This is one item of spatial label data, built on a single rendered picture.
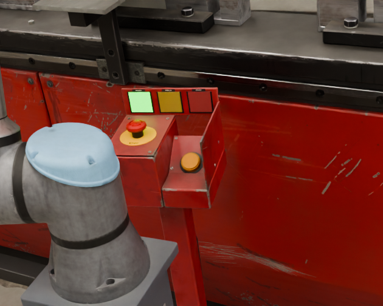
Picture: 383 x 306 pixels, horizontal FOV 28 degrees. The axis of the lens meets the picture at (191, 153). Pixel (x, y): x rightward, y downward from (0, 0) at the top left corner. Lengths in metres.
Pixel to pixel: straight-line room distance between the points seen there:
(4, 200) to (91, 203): 0.12
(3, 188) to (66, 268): 0.15
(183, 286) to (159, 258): 0.50
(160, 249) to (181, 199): 0.28
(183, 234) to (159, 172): 0.18
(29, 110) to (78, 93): 0.19
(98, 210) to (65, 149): 0.09
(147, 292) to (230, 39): 0.67
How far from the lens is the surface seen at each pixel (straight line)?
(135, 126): 1.46
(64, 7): 1.56
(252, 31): 1.64
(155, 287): 1.16
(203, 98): 1.50
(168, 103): 1.52
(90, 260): 1.08
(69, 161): 1.00
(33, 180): 1.04
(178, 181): 1.46
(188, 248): 1.59
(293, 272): 1.82
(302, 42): 1.56
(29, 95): 1.94
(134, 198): 1.48
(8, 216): 1.08
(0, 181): 1.06
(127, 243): 1.10
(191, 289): 1.67
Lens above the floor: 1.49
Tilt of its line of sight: 31 degrees down
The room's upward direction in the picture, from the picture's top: 9 degrees counter-clockwise
